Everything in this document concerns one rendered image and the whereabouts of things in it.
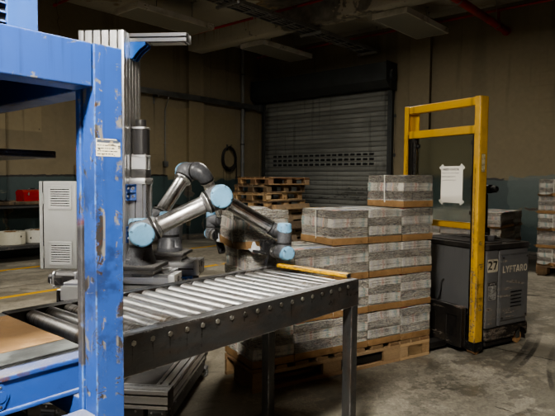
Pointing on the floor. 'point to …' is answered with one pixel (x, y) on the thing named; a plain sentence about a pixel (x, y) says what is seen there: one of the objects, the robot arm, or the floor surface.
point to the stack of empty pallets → (269, 190)
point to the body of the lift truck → (497, 272)
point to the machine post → (100, 235)
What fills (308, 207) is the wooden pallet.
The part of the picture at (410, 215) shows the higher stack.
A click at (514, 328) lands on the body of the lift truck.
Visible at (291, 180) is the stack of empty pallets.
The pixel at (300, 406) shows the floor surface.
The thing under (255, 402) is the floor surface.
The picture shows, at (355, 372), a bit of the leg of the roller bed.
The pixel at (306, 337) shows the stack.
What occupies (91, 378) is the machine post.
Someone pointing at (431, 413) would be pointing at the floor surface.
